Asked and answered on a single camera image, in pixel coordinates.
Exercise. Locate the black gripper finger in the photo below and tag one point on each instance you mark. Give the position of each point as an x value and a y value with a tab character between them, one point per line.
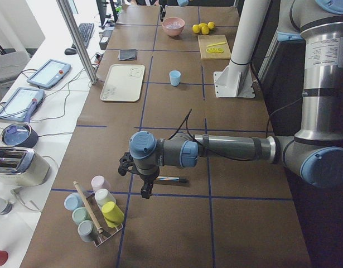
162	12

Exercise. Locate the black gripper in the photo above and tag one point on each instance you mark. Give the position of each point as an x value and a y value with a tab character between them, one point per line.
145	177

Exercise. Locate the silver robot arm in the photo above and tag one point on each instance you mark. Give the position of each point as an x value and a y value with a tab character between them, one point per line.
164	3
315	152

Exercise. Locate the clear ice cubes pile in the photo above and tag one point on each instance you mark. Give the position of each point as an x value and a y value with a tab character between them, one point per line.
173	24

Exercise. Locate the yellow cup on rack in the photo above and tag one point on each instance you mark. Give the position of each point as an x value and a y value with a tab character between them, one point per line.
112	214

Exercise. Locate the white cup on rack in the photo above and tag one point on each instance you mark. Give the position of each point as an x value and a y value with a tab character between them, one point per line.
102	196

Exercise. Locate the pink cup on rack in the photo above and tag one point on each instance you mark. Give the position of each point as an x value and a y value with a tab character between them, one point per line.
99	182

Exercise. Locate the cup rack with holder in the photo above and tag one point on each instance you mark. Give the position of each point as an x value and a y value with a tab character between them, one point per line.
104	231

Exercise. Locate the green cup on rack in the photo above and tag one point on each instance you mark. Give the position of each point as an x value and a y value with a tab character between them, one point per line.
79	215

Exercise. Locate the light blue plastic cup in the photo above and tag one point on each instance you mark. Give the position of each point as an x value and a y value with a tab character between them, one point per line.
175	77

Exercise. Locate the grey cup on rack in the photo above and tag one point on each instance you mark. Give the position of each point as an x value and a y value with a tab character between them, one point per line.
87	231

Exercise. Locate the blue cup on rack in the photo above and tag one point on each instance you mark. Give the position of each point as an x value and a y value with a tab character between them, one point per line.
73	201

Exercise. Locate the metal muddler stick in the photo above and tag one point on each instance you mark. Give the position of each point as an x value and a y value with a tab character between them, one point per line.
172	179

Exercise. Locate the pink bowl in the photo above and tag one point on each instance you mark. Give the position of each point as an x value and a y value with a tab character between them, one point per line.
170	32

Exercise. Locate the yellow lemon left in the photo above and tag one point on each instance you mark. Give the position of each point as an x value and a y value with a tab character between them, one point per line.
196	29

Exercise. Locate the yellow lemon front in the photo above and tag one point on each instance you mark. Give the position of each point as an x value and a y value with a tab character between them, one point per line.
205	31

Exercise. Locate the yellow lemon far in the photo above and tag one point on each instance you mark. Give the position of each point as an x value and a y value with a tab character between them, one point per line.
211	25

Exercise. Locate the grey folded cloth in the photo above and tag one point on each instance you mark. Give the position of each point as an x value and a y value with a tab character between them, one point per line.
127	54

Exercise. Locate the wooden cutting board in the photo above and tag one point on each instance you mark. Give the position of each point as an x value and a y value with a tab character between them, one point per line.
205	40

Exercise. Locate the lemon slices row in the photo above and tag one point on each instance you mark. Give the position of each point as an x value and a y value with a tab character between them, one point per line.
212	50

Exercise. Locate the yellow plastic knife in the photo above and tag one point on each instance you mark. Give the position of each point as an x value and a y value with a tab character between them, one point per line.
216	44

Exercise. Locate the black keyboard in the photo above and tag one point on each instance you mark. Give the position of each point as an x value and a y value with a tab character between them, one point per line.
86	31

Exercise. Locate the cream bear tray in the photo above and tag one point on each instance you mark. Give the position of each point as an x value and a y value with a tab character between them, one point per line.
123	83

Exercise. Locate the black computer mouse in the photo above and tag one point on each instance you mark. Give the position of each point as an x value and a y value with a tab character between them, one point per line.
70	51

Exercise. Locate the teach pendant far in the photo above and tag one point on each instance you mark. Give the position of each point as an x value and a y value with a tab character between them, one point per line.
49	74

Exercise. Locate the teach pendant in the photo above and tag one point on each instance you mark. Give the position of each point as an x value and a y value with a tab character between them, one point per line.
49	74
18	104

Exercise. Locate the blue pot with lid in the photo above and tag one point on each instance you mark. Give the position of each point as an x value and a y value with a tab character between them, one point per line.
21	134

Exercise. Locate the teach pendant near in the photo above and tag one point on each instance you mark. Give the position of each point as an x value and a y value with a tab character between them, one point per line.
18	104

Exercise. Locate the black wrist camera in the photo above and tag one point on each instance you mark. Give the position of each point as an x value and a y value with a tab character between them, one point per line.
126	164

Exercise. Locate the aluminium frame post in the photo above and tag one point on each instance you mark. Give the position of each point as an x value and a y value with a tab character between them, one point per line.
77	40

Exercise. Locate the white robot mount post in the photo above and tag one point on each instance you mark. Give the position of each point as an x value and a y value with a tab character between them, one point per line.
235	81

